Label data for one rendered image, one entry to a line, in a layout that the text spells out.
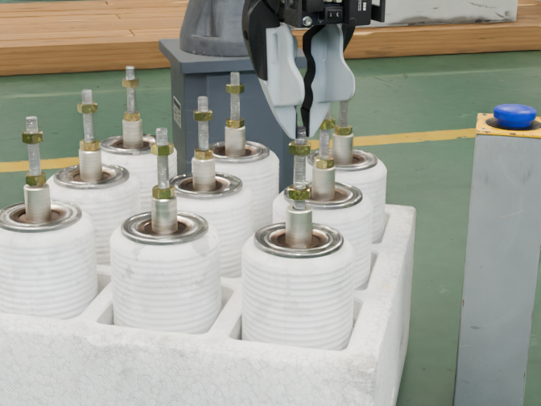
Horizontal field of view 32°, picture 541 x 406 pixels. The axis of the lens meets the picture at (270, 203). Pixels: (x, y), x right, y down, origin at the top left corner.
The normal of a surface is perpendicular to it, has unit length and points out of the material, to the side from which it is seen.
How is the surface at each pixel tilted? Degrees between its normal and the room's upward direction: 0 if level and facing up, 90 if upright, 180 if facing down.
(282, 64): 91
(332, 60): 89
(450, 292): 0
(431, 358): 0
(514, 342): 90
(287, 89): 91
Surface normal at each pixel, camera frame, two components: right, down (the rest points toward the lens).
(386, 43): 0.27, 0.33
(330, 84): -0.89, 0.13
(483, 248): -0.22, 0.32
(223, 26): -0.14, 0.04
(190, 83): -0.49, 0.29
